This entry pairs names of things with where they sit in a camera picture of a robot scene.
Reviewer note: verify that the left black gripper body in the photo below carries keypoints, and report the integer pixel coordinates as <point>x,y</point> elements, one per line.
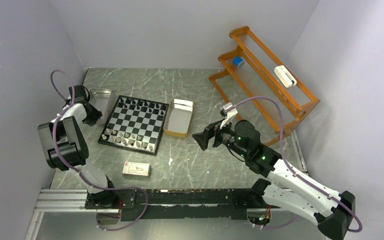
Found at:
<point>92,117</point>

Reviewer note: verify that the silver metal tin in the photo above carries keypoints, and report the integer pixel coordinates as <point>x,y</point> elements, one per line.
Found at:
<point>103,100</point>

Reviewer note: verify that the black white chess board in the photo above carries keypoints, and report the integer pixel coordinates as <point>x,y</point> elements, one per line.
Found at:
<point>134,124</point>

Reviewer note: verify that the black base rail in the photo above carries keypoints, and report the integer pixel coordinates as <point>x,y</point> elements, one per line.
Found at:
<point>233,203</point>

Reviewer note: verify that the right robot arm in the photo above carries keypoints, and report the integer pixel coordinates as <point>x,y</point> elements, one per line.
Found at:
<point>283,185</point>

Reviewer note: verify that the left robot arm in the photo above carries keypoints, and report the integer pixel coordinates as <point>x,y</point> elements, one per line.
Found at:
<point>65,147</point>

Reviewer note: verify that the orange wooden rack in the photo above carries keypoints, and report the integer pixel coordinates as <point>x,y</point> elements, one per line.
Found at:
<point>256,77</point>

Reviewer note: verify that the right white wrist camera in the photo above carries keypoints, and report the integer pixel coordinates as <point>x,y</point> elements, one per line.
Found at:
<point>228,112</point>

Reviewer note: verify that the blue small block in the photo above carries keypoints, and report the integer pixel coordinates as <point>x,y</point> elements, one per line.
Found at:
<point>238,61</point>

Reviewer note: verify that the small printed card box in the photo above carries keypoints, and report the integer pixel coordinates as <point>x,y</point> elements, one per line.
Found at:
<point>136,169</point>

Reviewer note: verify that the white plastic device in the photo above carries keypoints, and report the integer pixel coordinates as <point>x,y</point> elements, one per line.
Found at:
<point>284,76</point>

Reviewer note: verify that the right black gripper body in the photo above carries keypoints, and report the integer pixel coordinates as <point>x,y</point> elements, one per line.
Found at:
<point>225,135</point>

